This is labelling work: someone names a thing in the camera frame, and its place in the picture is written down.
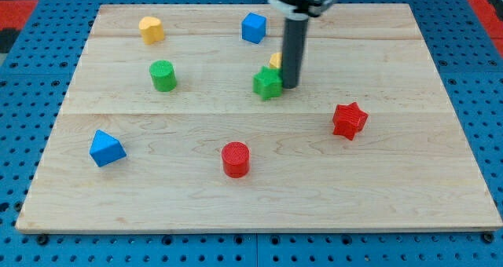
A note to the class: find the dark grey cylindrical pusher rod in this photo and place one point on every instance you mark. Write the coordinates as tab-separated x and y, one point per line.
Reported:
294	37

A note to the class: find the yellow hexagon block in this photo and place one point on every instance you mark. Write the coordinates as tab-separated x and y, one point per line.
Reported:
275	60

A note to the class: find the blue cube block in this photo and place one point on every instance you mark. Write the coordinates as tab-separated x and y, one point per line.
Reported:
253	28

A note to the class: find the green star block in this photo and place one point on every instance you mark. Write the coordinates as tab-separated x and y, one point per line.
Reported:
267	83

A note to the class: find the red star block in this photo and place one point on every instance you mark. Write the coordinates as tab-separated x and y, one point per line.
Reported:
348	120

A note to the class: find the red cylinder block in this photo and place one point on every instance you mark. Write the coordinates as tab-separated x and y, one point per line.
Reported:
235	159

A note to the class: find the green cylinder block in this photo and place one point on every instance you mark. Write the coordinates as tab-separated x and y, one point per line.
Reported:
163	75

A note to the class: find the yellow heart block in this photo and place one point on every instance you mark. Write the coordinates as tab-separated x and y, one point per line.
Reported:
151	30

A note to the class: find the light wooden board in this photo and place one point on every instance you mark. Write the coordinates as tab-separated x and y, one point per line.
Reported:
409	170

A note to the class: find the blue triangle block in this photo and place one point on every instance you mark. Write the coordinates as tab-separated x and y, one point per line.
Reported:
105	149

